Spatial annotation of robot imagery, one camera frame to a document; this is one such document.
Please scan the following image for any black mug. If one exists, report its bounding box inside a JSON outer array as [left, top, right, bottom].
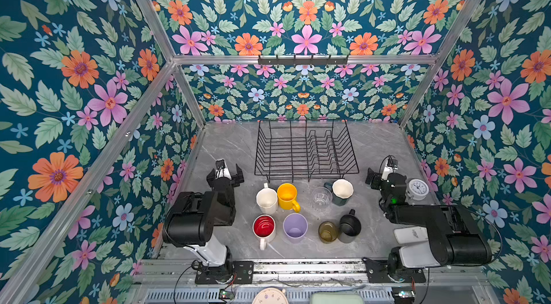
[[338, 209, 362, 244]]

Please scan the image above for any white mug red interior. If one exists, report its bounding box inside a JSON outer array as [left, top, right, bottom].
[[253, 215, 277, 250]]

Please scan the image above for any lilac plastic cup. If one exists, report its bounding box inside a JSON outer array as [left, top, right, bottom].
[[283, 213, 309, 243]]

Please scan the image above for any aluminium front rail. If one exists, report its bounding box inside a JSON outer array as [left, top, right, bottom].
[[134, 258, 489, 286]]

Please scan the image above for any clear glass cup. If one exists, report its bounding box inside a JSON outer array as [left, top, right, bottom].
[[311, 187, 332, 210]]

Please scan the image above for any black wire dish rack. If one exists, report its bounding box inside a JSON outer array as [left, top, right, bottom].
[[254, 120, 360, 182]]

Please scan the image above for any olive tinted glass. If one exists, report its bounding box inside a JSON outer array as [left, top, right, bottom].
[[318, 221, 339, 244]]

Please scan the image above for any small white alarm clock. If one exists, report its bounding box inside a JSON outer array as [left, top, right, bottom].
[[406, 179, 430, 201]]

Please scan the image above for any black hook rail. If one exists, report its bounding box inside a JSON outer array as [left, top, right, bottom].
[[257, 54, 349, 67]]

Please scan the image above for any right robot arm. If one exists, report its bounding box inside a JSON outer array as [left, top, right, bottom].
[[366, 169, 492, 272]]

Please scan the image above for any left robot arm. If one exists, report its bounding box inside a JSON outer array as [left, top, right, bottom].
[[162, 160, 244, 268]]

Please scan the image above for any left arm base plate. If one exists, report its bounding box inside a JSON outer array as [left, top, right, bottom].
[[195, 261, 255, 285]]

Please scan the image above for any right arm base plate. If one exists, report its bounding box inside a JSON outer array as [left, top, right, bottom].
[[362, 258, 427, 284]]

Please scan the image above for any green sponge block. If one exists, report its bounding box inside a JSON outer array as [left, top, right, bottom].
[[309, 292, 364, 304]]

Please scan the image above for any green mug white interior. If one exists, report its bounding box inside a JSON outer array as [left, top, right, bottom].
[[324, 179, 354, 206]]

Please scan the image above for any cream white octagonal mug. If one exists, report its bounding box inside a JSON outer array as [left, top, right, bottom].
[[255, 183, 278, 215]]

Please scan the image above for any yellow plastic mug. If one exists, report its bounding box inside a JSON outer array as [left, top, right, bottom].
[[277, 183, 301, 213]]

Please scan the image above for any white box right side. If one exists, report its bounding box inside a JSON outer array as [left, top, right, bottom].
[[393, 227, 428, 245]]

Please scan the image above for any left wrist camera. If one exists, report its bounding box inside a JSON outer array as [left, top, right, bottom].
[[215, 159, 232, 179]]

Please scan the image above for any round beige plate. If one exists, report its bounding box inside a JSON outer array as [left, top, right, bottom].
[[252, 288, 289, 304]]

